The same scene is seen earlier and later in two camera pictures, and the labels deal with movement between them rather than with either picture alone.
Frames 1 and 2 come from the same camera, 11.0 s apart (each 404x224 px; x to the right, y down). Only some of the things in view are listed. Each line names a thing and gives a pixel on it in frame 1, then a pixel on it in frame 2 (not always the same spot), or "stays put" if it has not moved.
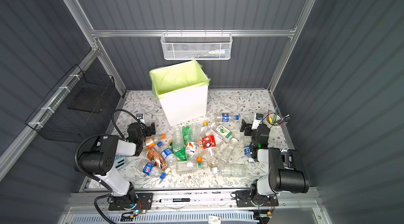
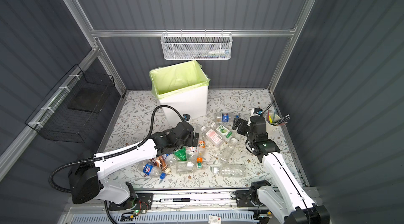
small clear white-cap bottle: [228, 151] stays put
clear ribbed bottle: [229, 170] stays put
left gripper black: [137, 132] -> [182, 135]
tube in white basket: [219, 51] stays put
